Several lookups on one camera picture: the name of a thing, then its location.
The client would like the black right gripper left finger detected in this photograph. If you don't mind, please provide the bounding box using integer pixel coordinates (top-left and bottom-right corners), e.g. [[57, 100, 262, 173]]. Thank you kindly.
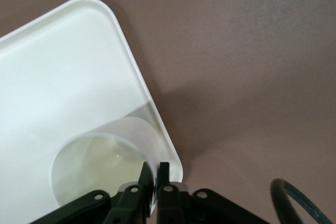
[[28, 161, 155, 224]]

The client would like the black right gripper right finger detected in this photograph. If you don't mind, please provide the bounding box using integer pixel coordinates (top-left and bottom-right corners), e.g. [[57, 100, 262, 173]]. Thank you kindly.
[[156, 162, 271, 224]]

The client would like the white plastic cup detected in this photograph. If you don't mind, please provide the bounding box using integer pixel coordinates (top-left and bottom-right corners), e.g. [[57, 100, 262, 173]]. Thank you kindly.
[[48, 115, 161, 214]]

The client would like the white rectangular tray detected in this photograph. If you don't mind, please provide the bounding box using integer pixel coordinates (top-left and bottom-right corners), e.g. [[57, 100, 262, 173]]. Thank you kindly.
[[0, 0, 184, 224]]

